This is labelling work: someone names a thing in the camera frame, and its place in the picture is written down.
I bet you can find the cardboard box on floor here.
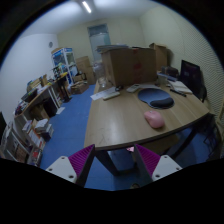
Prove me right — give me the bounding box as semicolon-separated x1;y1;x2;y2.
71;82;89;94

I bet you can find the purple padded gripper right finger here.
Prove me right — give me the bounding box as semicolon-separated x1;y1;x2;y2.
134;144;182;186

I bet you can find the wooden side desk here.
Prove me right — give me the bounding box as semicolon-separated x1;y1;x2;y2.
14;83;61;124

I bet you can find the open notebook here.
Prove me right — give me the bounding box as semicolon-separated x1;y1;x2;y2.
170;81;192;94

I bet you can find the glass front display cabinet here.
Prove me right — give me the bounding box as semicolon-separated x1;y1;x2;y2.
52;48;78;84

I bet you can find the cluttered low bookshelf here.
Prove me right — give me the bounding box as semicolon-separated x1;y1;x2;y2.
0;119;54;167

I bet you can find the white remote control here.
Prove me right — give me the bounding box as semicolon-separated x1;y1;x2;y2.
126;84;140;93

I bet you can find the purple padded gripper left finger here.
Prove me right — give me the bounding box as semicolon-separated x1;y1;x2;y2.
47;144;95;187

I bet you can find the black pen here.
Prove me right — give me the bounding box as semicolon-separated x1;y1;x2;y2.
169;89;187;97

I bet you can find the small cardboard box right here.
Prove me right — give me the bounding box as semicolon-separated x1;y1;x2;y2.
149;43;168;71

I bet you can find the large brown cardboard box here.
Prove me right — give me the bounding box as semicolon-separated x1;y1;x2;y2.
101;48;157;86

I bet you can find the stacked cardboard boxes back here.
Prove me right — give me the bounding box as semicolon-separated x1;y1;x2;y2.
76;56;96;85

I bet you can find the dark blue mouse pad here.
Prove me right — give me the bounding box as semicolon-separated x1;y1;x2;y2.
138;88;174;109

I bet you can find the white keyboard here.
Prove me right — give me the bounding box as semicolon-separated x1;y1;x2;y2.
103;92;120;101

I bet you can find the wooden table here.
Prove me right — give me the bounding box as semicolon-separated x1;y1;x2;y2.
83;78;211;177

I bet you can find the grey door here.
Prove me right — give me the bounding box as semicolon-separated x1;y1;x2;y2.
88;24;111;61

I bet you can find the ceiling fluorescent light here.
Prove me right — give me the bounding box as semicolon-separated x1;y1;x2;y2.
82;1;92;14

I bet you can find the pink computer mouse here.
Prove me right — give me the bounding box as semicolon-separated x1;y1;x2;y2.
144;111;165;128

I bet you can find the white paper sheet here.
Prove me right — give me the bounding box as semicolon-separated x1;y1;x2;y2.
90;87;115;100

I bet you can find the black computer monitor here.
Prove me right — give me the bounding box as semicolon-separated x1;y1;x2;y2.
180;61;202;95

